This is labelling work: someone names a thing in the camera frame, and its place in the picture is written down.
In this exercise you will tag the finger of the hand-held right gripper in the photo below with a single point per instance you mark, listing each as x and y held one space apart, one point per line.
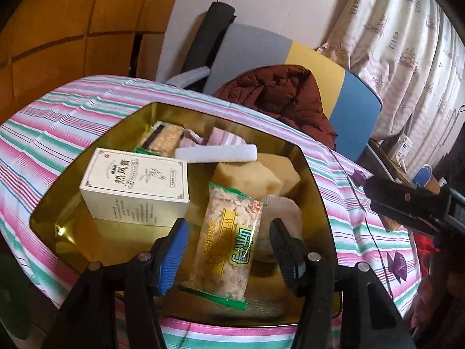
399 201

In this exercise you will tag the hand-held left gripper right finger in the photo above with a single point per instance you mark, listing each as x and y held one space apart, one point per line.
285 258

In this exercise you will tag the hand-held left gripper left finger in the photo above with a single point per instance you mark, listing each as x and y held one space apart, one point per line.
174 258

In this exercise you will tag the white foam net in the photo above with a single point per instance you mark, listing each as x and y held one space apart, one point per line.
283 211

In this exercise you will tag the green-edged clear snack packet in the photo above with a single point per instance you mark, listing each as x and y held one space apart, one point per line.
225 247

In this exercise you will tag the white medicine box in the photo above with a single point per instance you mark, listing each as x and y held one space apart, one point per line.
134 189

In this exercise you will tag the small yellow sponge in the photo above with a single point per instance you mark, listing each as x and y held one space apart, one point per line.
288 171

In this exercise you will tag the gold metal tin container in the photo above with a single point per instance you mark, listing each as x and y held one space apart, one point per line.
90 232

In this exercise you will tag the yellow sponge block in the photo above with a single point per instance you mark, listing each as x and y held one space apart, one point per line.
243 178

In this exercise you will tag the white foam block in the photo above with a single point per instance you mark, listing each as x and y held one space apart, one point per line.
218 152

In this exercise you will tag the oat bar packet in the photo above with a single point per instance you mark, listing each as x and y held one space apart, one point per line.
163 140

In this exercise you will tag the pink striped sock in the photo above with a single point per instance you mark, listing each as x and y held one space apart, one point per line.
227 139

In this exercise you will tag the small blue container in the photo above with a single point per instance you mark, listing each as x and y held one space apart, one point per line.
423 174

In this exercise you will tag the wooden side desk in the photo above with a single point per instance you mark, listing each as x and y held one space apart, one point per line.
399 172

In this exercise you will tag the red cloth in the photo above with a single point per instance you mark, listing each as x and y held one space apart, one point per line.
425 243

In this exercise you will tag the grey yellow blue chair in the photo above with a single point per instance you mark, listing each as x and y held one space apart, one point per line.
356 116

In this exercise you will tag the patterned white curtain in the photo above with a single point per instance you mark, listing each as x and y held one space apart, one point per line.
399 43

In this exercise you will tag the maroon quilted jacket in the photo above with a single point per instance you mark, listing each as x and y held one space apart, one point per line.
283 94

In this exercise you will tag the pink green striped tablecloth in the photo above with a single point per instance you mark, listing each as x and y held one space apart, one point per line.
54 116

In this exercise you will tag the wooden wardrobe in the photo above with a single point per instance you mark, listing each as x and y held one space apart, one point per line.
72 25

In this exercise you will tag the black padded post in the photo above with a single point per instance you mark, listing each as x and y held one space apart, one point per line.
210 32

